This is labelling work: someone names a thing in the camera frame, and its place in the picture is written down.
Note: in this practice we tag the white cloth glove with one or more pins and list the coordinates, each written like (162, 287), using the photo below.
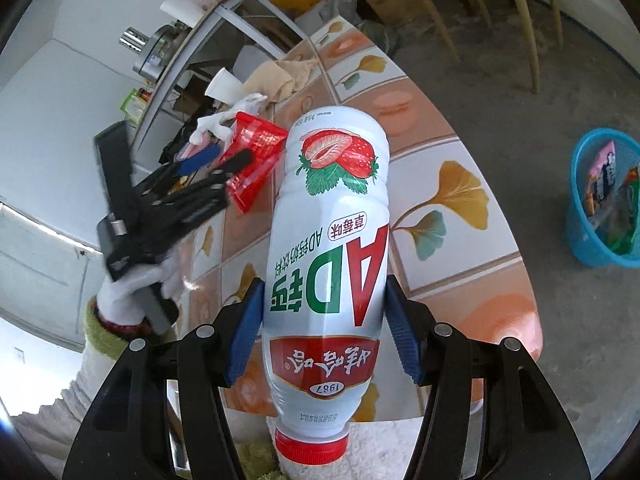
(216, 124)

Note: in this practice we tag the paper towel roll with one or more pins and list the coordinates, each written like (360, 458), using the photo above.
(188, 12)

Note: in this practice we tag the green red snack bag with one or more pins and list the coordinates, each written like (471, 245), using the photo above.
(621, 226)

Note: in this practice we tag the pink purple snack bag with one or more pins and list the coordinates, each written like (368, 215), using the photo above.
(601, 179)

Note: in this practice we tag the white AD milk bottle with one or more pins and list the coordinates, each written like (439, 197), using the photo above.
(325, 280)

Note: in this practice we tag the steel utensil holder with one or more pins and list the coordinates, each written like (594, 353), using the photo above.
(133, 40)

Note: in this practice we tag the red snack wrapper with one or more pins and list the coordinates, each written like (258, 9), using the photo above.
(265, 141)

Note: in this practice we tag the green packet on shelf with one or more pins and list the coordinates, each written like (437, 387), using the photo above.
(135, 104)

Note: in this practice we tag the cardboard box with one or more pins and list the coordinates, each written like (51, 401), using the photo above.
(398, 13)

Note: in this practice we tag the patterned tablecloth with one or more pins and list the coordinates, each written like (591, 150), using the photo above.
(449, 243)

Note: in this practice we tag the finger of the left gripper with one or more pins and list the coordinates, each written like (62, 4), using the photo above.
(195, 199)
(209, 171)

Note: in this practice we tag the white door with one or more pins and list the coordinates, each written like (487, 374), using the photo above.
(46, 280)

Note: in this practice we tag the beige paper napkin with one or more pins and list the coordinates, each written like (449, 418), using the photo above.
(278, 80)

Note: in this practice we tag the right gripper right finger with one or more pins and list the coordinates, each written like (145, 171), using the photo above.
(437, 356)

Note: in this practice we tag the blue plastic trash basket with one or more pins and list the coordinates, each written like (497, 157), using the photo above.
(584, 234)

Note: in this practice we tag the metal rice cooker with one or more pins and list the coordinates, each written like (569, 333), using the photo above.
(159, 50)

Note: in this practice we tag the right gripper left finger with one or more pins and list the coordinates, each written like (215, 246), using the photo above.
(211, 357)

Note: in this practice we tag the white paper cup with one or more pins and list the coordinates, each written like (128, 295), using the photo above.
(225, 88)

